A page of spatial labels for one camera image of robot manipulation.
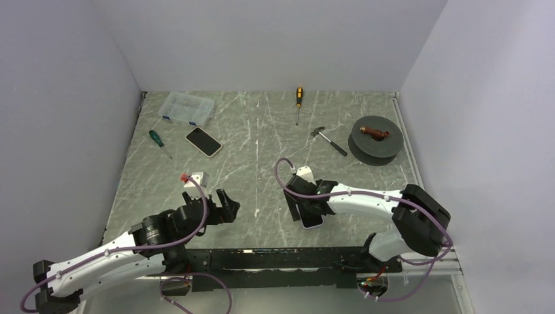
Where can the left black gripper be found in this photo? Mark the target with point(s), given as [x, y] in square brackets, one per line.
[227, 212]

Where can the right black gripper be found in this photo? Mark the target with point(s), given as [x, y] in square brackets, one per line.
[291, 203]

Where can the phone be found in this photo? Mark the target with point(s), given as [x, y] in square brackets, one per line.
[308, 220]
[204, 142]

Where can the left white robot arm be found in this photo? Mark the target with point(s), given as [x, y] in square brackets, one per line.
[154, 246]

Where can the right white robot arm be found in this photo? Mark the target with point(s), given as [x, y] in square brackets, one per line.
[418, 222]

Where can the phone in beige case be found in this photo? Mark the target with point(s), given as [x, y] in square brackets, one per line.
[204, 142]

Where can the black filament spool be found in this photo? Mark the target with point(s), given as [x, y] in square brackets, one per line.
[369, 151]

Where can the brown red tool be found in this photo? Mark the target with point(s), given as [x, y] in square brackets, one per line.
[376, 135]

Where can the clear plastic screw box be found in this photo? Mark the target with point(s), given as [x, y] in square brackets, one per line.
[184, 107]

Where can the orange black screwdriver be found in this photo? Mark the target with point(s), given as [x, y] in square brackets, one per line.
[299, 97]

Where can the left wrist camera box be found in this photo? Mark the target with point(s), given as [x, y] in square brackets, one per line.
[200, 178]

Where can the black base frame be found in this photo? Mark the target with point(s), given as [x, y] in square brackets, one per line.
[341, 267]

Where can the small black handled hammer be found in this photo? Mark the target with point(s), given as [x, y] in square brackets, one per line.
[319, 131]

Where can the green handled screwdriver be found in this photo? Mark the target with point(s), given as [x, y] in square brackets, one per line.
[157, 139]

